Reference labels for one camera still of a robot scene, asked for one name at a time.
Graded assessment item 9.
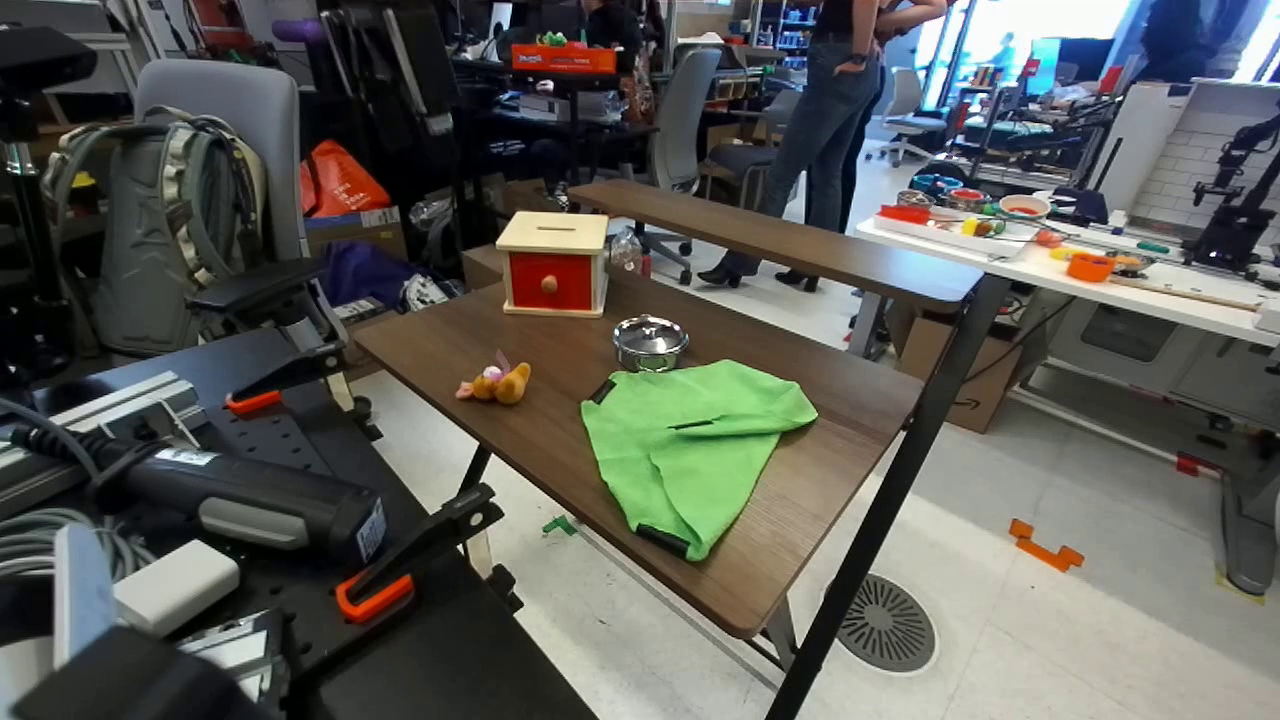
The red drawer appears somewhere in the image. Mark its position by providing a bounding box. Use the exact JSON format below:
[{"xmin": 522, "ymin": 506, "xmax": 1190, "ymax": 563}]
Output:
[{"xmin": 509, "ymin": 252, "xmax": 595, "ymax": 312}]

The wooden box with red drawer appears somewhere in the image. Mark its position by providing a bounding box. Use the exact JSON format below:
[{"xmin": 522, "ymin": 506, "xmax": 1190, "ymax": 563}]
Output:
[{"xmin": 495, "ymin": 211, "xmax": 610, "ymax": 319}]

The metal pot with lid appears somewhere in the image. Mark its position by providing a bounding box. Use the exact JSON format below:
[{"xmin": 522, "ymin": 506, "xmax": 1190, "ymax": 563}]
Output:
[{"xmin": 612, "ymin": 315, "xmax": 690, "ymax": 373}]

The green cloth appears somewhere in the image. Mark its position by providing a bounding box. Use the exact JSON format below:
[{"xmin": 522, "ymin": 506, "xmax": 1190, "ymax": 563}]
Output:
[{"xmin": 580, "ymin": 360, "xmax": 819, "ymax": 563}]

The clear plastic bottle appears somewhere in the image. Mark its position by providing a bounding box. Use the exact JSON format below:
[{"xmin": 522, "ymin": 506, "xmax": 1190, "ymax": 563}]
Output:
[{"xmin": 609, "ymin": 228, "xmax": 647, "ymax": 280}]

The yellow and pink plush toy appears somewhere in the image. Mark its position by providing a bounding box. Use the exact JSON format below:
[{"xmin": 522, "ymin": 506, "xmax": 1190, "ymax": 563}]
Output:
[{"xmin": 456, "ymin": 352, "xmax": 533, "ymax": 406}]

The grey office chair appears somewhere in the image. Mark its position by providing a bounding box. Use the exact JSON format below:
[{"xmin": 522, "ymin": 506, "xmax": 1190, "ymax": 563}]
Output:
[
  {"xmin": 636, "ymin": 47, "xmax": 724, "ymax": 287},
  {"xmin": 133, "ymin": 58, "xmax": 349, "ymax": 353}
]

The purple bag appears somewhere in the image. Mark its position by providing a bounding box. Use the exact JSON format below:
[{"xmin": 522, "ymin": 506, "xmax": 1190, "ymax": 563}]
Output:
[{"xmin": 318, "ymin": 240, "xmax": 418, "ymax": 311}]

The black clamp with orange trigger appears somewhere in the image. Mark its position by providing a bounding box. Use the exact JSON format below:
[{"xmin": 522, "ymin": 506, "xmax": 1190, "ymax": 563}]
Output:
[
  {"xmin": 335, "ymin": 485, "xmax": 506, "ymax": 626},
  {"xmin": 222, "ymin": 340, "xmax": 351, "ymax": 416}
]

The orange box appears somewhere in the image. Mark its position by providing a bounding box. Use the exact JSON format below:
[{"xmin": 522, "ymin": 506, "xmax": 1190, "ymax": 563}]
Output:
[{"xmin": 511, "ymin": 42, "xmax": 619, "ymax": 77}]

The person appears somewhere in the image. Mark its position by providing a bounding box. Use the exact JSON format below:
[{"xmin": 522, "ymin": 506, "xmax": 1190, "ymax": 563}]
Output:
[{"xmin": 697, "ymin": 0, "xmax": 948, "ymax": 292}]

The white tray with toys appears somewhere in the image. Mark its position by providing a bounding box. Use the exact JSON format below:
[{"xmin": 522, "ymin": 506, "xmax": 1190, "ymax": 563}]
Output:
[{"xmin": 876, "ymin": 204, "xmax": 1041, "ymax": 263}]

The cardboard box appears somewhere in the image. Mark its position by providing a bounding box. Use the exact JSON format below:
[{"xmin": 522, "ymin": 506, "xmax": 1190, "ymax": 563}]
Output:
[{"xmin": 888, "ymin": 300, "xmax": 1043, "ymax": 435}]

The orange bag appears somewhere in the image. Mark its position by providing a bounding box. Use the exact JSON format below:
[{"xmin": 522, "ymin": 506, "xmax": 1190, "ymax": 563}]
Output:
[{"xmin": 299, "ymin": 140, "xmax": 393, "ymax": 219}]

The round floor drain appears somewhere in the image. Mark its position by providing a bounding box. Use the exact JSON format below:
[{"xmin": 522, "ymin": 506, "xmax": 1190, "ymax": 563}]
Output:
[{"xmin": 825, "ymin": 573, "xmax": 940, "ymax": 676}]

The white office chair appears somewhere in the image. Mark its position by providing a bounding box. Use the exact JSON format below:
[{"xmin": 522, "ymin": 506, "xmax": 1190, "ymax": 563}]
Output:
[{"xmin": 878, "ymin": 66, "xmax": 948, "ymax": 168}]

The black handheld device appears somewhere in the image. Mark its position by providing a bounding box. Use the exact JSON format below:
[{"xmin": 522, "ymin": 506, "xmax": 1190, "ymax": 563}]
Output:
[{"xmin": 10, "ymin": 425, "xmax": 389, "ymax": 567}]

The white table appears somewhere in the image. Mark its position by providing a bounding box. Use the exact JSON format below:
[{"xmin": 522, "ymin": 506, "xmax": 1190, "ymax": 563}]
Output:
[{"xmin": 856, "ymin": 205, "xmax": 1280, "ymax": 597}]

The grey backpack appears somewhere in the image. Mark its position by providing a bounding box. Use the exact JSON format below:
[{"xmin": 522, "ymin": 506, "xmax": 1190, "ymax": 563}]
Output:
[{"xmin": 42, "ymin": 108, "xmax": 269, "ymax": 357}]

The white power brick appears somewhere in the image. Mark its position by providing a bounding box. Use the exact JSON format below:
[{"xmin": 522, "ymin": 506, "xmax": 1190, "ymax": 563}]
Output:
[{"xmin": 112, "ymin": 540, "xmax": 242, "ymax": 638}]

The aluminium rail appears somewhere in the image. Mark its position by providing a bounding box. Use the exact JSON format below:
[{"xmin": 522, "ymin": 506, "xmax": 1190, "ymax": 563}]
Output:
[{"xmin": 0, "ymin": 372, "xmax": 207, "ymax": 493}]

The coil of grey cable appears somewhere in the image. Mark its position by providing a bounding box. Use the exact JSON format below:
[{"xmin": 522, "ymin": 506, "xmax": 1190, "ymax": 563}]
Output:
[{"xmin": 0, "ymin": 508, "xmax": 157, "ymax": 583}]

